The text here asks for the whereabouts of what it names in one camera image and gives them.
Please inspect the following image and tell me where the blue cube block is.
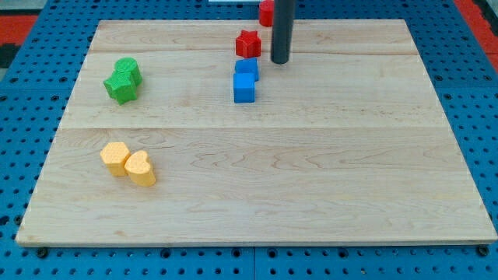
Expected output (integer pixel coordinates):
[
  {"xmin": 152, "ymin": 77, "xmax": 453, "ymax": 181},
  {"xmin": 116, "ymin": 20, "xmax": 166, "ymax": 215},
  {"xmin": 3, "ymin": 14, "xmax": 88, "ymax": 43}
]
[{"xmin": 233, "ymin": 72, "xmax": 255, "ymax": 103}]

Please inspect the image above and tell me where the green star block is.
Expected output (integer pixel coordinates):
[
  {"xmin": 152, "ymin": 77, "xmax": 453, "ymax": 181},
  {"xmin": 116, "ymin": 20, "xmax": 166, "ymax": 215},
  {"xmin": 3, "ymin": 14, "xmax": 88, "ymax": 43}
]
[{"xmin": 103, "ymin": 72, "xmax": 137, "ymax": 105}]

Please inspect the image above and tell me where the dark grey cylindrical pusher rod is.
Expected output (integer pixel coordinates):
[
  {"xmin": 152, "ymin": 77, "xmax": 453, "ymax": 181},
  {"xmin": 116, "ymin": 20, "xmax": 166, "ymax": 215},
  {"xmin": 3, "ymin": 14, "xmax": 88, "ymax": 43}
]
[{"xmin": 271, "ymin": 0, "xmax": 296, "ymax": 65}]

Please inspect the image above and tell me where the light wooden board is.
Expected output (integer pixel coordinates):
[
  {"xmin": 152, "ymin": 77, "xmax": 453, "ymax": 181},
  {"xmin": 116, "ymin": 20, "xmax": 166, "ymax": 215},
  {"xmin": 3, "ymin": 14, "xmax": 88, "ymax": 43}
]
[{"xmin": 16, "ymin": 19, "xmax": 497, "ymax": 247}]

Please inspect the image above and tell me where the yellow heart block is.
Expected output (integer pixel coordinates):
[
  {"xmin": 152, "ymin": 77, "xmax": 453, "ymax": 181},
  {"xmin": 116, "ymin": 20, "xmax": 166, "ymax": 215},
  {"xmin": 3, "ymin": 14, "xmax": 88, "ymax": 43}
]
[{"xmin": 124, "ymin": 150, "xmax": 156, "ymax": 187}]

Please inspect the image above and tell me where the green cylinder block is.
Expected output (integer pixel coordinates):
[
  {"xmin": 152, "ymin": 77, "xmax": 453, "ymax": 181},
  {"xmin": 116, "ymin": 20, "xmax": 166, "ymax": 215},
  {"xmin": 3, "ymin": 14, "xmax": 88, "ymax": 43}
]
[{"xmin": 114, "ymin": 57, "xmax": 142, "ymax": 86}]

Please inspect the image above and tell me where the red cylinder block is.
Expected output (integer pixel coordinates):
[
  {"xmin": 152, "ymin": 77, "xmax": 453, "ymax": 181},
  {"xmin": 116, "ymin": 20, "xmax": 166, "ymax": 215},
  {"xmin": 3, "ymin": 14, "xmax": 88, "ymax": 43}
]
[{"xmin": 258, "ymin": 0, "xmax": 274, "ymax": 27}]

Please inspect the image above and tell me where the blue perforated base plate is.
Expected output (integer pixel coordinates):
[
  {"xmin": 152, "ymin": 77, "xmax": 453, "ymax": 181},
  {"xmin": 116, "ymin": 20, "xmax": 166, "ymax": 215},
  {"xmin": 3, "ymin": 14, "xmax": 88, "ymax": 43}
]
[{"xmin": 1, "ymin": 0, "xmax": 497, "ymax": 279}]

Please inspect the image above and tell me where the blue rounded block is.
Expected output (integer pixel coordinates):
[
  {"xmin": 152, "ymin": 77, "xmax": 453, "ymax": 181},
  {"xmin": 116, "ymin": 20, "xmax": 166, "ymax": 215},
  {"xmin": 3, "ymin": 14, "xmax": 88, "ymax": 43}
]
[{"xmin": 235, "ymin": 58, "xmax": 259, "ymax": 82}]

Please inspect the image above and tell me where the red star block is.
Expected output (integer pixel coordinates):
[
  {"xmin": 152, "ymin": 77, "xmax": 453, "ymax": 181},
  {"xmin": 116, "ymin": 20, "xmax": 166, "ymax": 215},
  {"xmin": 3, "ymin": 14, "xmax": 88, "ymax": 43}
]
[{"xmin": 235, "ymin": 30, "xmax": 261, "ymax": 58}]

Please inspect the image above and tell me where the yellow hexagon block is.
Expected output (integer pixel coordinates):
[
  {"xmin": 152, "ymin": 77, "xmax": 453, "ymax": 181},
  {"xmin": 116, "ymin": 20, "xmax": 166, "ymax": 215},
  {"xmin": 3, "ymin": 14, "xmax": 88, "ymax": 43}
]
[{"xmin": 100, "ymin": 142, "xmax": 131, "ymax": 177}]

